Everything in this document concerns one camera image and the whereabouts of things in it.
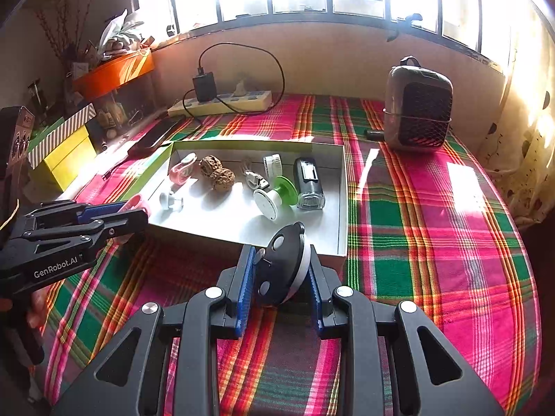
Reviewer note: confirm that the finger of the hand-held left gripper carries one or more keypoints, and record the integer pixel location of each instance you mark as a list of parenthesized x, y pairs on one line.
[(102, 210), (125, 223)]

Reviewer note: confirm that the grey space heater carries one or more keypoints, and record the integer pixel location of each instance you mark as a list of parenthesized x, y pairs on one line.
[(416, 108)]

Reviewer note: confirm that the orange tray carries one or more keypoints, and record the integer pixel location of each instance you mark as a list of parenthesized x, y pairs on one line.
[(112, 73)]

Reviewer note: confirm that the black and white round device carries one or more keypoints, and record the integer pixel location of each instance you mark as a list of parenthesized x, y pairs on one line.
[(282, 264)]

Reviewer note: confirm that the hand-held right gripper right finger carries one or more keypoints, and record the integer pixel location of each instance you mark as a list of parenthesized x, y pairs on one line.
[(315, 299)]

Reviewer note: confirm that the pink and green plaid blanket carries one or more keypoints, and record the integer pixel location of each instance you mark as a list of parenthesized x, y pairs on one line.
[(433, 234)]

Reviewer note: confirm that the small white round jar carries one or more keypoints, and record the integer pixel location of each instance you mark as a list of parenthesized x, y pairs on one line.
[(273, 165)]

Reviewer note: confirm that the small round knob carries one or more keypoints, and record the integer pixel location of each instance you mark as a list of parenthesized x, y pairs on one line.
[(171, 201)]

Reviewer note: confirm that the dried branches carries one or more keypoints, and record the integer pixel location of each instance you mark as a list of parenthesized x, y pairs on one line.
[(56, 30)]

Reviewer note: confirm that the striped box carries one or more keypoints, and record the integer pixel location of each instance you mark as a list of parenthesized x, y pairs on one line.
[(60, 134)]

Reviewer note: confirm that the small black stick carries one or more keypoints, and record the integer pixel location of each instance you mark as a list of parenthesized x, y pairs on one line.
[(375, 133)]

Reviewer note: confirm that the black flashlight with clear lens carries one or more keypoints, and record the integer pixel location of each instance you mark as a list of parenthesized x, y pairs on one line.
[(308, 182)]

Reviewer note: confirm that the brown walnut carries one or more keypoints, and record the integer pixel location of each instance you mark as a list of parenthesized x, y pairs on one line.
[(209, 165), (223, 180)]

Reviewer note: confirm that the black phone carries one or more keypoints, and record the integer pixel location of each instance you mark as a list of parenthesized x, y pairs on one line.
[(156, 136)]

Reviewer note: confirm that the white plastic bag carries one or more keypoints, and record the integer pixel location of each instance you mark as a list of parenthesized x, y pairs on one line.
[(117, 28)]

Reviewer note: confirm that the person's left hand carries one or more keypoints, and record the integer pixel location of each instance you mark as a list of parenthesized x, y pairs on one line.
[(35, 312)]

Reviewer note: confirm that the dark printed box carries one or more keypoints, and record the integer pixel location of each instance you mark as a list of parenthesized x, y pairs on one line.
[(15, 138)]

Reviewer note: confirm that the green and white cardboard box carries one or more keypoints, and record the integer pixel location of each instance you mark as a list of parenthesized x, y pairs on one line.
[(342, 208)]

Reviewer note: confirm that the green and white spool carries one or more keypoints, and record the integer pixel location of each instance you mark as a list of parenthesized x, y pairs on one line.
[(271, 203)]

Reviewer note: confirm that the black charger adapter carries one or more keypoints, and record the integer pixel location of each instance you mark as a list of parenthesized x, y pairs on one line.
[(203, 86)]

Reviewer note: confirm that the white power strip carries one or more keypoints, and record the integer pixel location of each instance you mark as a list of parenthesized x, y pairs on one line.
[(247, 103)]

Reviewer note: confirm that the pink silicone cup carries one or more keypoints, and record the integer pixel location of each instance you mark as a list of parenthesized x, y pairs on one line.
[(136, 204)]

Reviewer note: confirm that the glass jar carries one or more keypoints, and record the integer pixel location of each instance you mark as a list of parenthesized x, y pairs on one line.
[(37, 95)]

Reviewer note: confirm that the black pen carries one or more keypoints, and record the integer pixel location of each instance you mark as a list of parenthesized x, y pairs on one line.
[(116, 167)]

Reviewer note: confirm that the pink and green clip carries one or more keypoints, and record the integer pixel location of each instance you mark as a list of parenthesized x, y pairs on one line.
[(180, 171)]

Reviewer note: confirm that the cream patterned curtain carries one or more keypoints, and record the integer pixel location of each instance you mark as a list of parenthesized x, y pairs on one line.
[(529, 147)]

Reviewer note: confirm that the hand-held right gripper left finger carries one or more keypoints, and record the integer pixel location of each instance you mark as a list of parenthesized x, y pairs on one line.
[(245, 294)]

